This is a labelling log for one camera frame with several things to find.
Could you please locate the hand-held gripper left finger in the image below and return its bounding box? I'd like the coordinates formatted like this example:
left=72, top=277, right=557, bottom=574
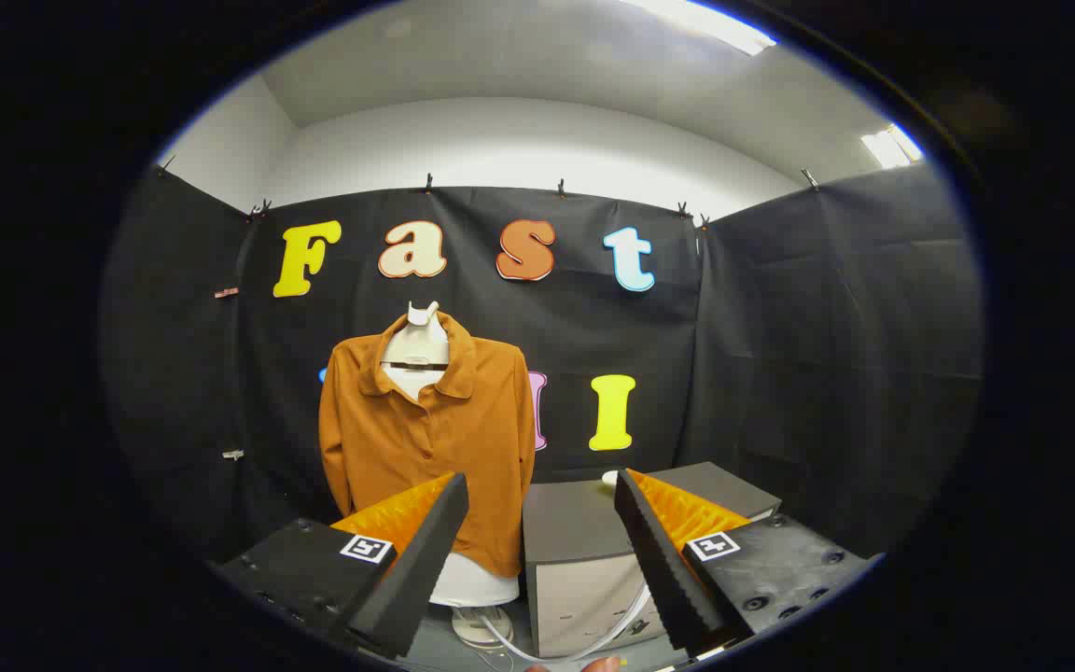
left=216, top=471, right=470, bottom=660

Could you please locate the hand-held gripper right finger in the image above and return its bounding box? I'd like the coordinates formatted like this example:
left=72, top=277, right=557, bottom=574
left=613, top=469, right=879, bottom=656

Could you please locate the orange button-up shirt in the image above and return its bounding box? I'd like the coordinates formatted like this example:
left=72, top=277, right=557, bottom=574
left=318, top=313, right=537, bottom=580

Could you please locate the grey cabinet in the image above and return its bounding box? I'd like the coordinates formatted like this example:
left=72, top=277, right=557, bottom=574
left=522, top=462, right=783, bottom=659

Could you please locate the black backdrop cloth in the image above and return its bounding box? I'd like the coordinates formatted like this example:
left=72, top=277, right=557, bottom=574
left=99, top=163, right=984, bottom=598

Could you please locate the small ceiling light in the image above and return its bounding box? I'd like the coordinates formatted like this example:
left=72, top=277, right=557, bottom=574
left=859, top=123, right=926, bottom=171

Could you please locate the long ceiling light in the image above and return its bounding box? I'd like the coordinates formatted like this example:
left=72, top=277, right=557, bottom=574
left=621, top=0, right=778, bottom=57

